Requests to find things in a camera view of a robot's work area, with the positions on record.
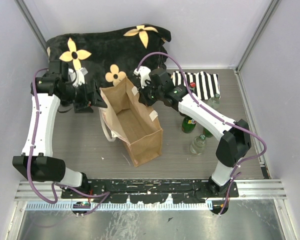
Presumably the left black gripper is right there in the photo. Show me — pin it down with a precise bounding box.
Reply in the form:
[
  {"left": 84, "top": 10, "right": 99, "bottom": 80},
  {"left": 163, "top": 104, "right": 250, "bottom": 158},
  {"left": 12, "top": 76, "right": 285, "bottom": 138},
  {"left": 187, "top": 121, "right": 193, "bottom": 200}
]
[{"left": 62, "top": 79, "right": 108, "bottom": 113}]

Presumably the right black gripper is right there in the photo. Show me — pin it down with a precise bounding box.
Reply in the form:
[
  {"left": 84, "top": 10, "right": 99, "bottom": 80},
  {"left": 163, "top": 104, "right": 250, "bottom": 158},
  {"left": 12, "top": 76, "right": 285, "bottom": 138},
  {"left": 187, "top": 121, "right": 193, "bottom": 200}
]
[{"left": 137, "top": 78, "right": 163, "bottom": 108}]

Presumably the brown burlap canvas bag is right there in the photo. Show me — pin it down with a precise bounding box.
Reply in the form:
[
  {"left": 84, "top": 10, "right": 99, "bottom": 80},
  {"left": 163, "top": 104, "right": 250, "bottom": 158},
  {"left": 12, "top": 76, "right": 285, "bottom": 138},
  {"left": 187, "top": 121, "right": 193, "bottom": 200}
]
[{"left": 100, "top": 78, "right": 163, "bottom": 167}]

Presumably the Coca-Cola glass bottle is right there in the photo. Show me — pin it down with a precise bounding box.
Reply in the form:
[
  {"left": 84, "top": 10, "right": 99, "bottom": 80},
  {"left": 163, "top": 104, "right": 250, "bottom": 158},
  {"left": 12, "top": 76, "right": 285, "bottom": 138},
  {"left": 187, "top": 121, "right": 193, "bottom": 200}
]
[{"left": 188, "top": 82, "right": 196, "bottom": 94}]

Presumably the green glass bottle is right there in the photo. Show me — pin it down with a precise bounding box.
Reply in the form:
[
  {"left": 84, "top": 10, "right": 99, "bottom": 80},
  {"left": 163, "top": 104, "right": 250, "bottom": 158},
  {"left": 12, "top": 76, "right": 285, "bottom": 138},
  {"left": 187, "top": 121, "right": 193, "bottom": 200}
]
[
  {"left": 202, "top": 127, "right": 214, "bottom": 138},
  {"left": 181, "top": 115, "right": 197, "bottom": 134}
]

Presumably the clear bottle green cap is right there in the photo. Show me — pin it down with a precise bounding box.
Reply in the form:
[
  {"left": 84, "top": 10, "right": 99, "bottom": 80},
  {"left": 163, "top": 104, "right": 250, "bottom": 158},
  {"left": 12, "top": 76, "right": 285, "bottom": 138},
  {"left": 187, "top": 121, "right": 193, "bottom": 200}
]
[{"left": 189, "top": 134, "right": 207, "bottom": 155}]

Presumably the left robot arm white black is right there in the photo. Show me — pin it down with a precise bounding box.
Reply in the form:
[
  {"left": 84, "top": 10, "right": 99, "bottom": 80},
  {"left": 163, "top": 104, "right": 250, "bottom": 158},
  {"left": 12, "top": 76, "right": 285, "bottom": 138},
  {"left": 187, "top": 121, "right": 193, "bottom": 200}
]
[{"left": 12, "top": 60, "right": 107, "bottom": 198}]

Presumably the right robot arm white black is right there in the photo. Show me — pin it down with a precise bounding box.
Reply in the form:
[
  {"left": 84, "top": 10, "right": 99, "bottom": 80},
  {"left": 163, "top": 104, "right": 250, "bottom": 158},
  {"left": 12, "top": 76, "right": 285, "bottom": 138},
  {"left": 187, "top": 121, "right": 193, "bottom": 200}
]
[{"left": 133, "top": 66, "right": 251, "bottom": 197}]

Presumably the black floral plush blanket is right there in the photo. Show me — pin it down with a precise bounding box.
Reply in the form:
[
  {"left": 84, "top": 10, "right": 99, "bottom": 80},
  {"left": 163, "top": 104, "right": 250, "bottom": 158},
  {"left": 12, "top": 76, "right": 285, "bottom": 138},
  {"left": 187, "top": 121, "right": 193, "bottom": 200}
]
[{"left": 46, "top": 24, "right": 172, "bottom": 88}]

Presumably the black white striped cloth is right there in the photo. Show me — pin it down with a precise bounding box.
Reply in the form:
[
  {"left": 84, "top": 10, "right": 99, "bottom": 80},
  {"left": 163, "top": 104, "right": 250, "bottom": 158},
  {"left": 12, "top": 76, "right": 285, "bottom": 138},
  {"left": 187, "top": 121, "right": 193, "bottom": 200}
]
[{"left": 184, "top": 71, "right": 221, "bottom": 101}]

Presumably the clear glass bottle back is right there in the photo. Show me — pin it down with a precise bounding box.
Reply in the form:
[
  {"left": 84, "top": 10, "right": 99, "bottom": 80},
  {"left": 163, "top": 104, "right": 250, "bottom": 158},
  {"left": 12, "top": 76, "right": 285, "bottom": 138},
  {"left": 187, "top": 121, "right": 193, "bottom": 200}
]
[{"left": 206, "top": 93, "right": 221, "bottom": 110}]

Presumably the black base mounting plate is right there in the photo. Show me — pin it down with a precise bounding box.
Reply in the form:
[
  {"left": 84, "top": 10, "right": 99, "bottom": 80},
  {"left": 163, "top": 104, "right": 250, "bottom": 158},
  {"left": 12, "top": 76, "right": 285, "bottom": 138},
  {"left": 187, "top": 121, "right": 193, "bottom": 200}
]
[{"left": 61, "top": 178, "right": 240, "bottom": 205}]

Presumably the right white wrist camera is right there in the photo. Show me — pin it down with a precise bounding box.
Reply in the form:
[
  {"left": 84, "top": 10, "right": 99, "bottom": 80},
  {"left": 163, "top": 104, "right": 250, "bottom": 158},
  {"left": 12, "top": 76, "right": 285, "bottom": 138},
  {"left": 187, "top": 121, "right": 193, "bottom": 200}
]
[{"left": 133, "top": 66, "right": 151, "bottom": 89}]

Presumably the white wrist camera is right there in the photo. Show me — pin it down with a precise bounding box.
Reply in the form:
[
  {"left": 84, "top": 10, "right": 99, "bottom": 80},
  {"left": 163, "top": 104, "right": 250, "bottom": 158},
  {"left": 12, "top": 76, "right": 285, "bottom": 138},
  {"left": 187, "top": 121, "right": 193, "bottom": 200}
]
[
  {"left": 133, "top": 66, "right": 151, "bottom": 89},
  {"left": 68, "top": 67, "right": 88, "bottom": 87}
]

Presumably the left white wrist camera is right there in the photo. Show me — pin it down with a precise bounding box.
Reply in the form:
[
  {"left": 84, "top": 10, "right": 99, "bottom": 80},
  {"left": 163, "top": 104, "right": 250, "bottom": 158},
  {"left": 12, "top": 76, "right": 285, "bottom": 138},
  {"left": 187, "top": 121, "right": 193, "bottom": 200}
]
[{"left": 68, "top": 67, "right": 88, "bottom": 87}]

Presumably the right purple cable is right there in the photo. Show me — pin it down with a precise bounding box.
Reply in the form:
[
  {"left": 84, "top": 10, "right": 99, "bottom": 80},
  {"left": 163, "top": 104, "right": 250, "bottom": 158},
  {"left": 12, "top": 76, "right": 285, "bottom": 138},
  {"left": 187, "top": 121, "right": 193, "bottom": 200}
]
[{"left": 136, "top": 51, "right": 268, "bottom": 216}]

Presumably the aluminium frame rail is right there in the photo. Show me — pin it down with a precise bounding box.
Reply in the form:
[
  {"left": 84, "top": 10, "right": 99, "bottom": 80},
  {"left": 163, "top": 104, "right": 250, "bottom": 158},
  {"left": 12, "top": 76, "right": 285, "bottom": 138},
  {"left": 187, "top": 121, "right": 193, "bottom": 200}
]
[{"left": 13, "top": 178, "right": 288, "bottom": 240}]

